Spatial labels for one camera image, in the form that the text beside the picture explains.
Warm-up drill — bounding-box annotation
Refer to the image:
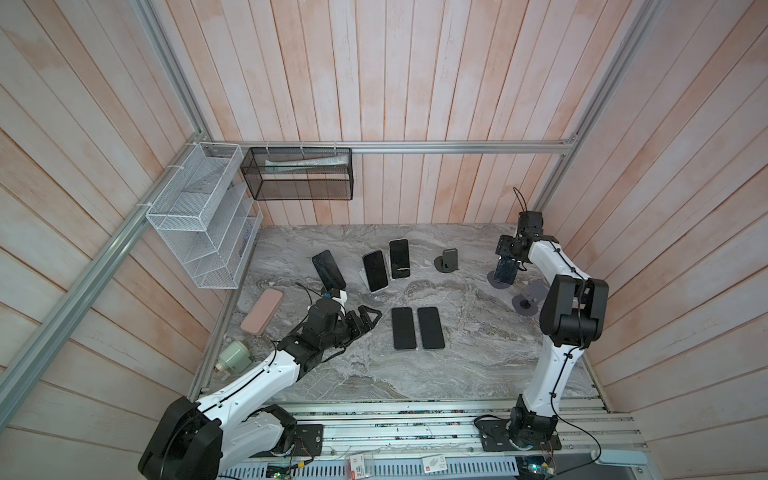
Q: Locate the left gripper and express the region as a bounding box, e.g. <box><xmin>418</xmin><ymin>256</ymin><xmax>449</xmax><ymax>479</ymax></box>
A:
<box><xmin>320</xmin><ymin>305</ymin><xmax>382</xmax><ymax>350</ymax></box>

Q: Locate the phone with purple case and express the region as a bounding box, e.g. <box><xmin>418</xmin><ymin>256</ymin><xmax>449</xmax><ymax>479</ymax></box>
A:
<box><xmin>391</xmin><ymin>307</ymin><xmax>417</xmax><ymax>350</ymax></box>

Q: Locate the phone with green case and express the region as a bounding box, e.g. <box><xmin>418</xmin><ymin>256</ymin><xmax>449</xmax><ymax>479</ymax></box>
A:
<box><xmin>417</xmin><ymin>307</ymin><xmax>445</xmax><ymax>350</ymax></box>

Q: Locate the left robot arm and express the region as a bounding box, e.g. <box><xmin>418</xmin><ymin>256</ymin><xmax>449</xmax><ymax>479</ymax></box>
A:
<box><xmin>138</xmin><ymin>292</ymin><xmax>383</xmax><ymax>479</ymax></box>

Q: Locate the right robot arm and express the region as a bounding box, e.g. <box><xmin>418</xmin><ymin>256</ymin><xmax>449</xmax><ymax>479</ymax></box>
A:
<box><xmin>492</xmin><ymin>210</ymin><xmax>609</xmax><ymax>450</ymax></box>

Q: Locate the grey far-right phone stand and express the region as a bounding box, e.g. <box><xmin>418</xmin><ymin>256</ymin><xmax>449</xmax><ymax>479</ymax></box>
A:
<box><xmin>487</xmin><ymin>271</ymin><xmax>510</xmax><ymax>290</ymax></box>

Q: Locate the pink phone case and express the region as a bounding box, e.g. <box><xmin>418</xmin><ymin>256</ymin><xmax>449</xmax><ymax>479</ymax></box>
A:
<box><xmin>240</xmin><ymin>288</ymin><xmax>284</xmax><ymax>336</ymax></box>

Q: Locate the dark grey phone stand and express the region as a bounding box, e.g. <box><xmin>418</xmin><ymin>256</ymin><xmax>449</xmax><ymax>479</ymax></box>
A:
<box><xmin>433</xmin><ymin>248</ymin><xmax>458</xmax><ymax>273</ymax></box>

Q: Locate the pale green small device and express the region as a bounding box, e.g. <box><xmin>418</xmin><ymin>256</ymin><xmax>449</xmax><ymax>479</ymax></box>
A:
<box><xmin>214</xmin><ymin>340</ymin><xmax>252</xmax><ymax>378</ymax></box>

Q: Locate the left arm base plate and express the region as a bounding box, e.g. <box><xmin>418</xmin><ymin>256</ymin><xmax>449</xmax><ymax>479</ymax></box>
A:
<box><xmin>289</xmin><ymin>423</ymin><xmax>324</xmax><ymax>458</ymax></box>

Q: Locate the aluminium rail frame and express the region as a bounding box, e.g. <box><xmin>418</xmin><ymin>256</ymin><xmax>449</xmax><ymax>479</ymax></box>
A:
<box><xmin>149</xmin><ymin>398</ymin><xmax>649</xmax><ymax>480</ymax></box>

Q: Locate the black wire mesh basket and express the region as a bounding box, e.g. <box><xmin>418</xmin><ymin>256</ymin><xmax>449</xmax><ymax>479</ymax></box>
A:
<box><xmin>240</xmin><ymin>146</ymin><xmax>355</xmax><ymax>201</ymax></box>

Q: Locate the white wire mesh shelf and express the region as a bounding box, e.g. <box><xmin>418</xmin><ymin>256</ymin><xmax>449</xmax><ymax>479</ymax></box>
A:
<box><xmin>147</xmin><ymin>142</ymin><xmax>263</xmax><ymax>290</ymax></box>

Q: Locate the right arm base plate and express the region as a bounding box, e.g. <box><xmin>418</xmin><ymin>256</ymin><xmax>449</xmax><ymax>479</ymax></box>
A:
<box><xmin>473</xmin><ymin>415</ymin><xmax>563</xmax><ymax>452</ymax></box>

